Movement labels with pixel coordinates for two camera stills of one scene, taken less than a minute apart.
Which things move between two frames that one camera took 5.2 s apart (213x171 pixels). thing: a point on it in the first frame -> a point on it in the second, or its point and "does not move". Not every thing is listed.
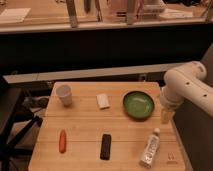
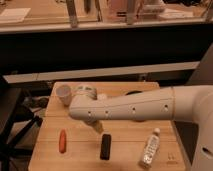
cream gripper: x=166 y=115 -> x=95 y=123
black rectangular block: x=105 y=149 does not move
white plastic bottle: x=150 y=150 does not move
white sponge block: x=102 y=100 does not move
